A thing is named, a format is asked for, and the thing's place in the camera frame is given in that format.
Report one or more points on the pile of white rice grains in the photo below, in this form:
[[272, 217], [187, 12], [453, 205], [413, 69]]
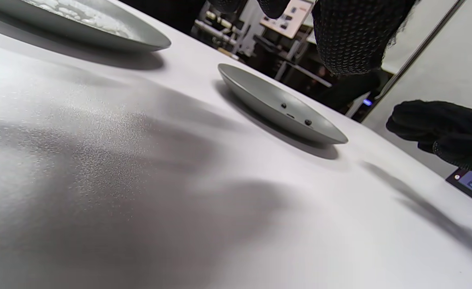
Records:
[[83, 16]]

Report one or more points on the white notice board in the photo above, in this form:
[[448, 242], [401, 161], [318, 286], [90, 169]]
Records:
[[288, 20]]

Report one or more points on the grey plate holding rice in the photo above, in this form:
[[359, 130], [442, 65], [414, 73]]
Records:
[[139, 38]]

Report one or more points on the person's left hand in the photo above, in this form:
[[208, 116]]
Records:
[[356, 36]]

